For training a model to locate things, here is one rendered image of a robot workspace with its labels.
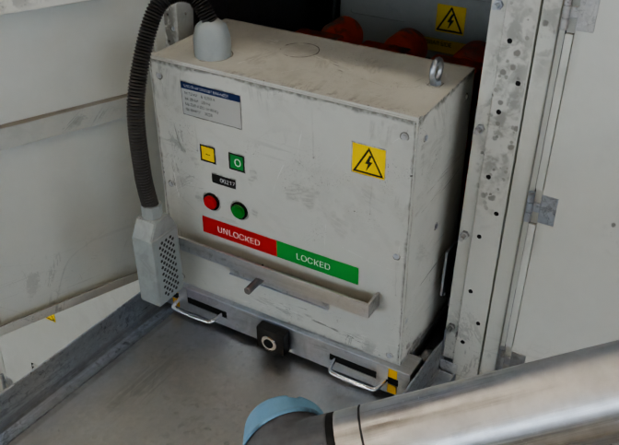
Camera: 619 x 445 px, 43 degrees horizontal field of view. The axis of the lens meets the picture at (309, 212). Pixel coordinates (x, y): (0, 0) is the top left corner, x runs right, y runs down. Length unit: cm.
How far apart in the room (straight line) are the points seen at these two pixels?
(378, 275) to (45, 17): 71
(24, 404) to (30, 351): 88
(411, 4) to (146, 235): 89
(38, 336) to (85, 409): 84
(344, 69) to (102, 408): 70
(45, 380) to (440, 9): 117
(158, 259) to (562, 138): 71
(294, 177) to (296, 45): 24
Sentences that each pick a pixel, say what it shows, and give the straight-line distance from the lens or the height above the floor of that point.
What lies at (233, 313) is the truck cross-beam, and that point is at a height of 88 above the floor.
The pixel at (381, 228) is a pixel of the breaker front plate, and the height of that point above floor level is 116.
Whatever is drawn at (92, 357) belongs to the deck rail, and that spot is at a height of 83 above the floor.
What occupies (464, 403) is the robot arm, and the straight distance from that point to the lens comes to 64.
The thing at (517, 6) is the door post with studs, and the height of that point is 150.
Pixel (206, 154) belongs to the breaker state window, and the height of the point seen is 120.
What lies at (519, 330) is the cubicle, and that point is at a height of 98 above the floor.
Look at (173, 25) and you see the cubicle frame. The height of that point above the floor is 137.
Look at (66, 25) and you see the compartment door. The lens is 146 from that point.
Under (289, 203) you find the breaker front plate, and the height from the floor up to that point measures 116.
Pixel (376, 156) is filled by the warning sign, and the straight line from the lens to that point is 117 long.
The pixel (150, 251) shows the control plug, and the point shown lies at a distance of 140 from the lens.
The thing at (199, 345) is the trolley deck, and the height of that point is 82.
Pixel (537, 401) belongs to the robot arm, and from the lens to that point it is 63.
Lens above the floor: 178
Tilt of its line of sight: 29 degrees down
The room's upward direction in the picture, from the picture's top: 2 degrees clockwise
